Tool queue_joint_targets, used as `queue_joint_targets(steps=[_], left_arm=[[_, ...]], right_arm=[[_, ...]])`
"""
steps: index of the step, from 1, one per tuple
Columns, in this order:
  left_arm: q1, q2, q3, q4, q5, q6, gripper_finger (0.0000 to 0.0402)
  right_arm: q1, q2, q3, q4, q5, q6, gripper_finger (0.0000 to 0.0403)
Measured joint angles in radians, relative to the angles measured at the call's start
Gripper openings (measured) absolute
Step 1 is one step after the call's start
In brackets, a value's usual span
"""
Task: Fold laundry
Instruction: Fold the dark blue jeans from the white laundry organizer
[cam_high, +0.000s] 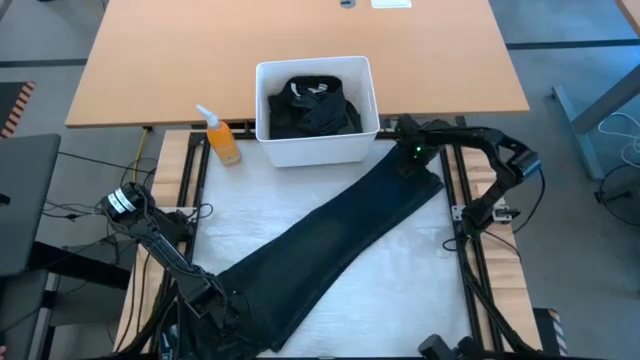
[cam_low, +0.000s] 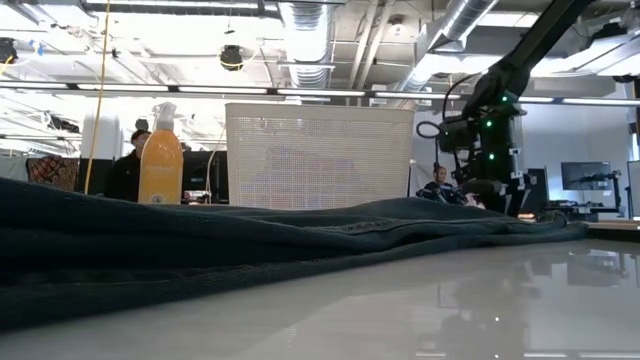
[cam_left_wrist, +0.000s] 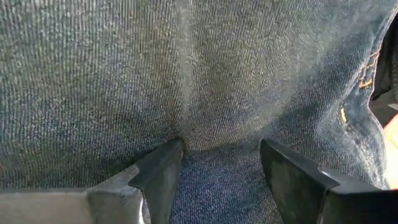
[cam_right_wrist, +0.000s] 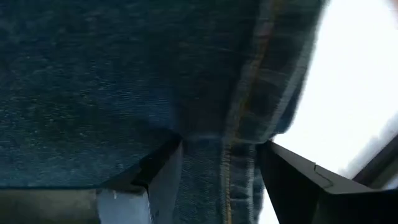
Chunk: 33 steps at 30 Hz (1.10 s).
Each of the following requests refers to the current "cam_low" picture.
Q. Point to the smooth silver ceiling duct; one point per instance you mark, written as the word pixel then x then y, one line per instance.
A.
pixel 450 35

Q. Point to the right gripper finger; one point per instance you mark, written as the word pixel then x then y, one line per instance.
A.
pixel 517 195
pixel 487 187

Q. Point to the orange spray bottle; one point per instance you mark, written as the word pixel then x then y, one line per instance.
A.
pixel 161 170

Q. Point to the background black robot stand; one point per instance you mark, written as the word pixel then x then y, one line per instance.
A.
pixel 612 192

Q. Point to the red patterned cloth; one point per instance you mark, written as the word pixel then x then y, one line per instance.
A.
pixel 52 172

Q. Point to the long linear ceiling light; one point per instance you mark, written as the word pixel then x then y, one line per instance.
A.
pixel 320 92

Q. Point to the dark blue jeans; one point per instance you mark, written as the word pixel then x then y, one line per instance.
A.
pixel 200 250

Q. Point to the black ceiling dome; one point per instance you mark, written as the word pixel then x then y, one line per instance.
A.
pixel 231 57

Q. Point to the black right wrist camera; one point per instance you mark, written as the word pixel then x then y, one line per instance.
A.
pixel 457 135

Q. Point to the corrugated silver ceiling duct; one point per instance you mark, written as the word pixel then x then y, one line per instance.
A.
pixel 306 45

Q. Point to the black computer monitor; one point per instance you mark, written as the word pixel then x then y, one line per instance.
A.
pixel 585 175

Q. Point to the person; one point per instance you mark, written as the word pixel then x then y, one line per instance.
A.
pixel 122 177
pixel 440 190

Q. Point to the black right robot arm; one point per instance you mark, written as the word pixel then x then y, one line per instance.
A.
pixel 540 40

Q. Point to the white perforated laundry basket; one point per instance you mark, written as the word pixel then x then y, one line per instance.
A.
pixel 320 160

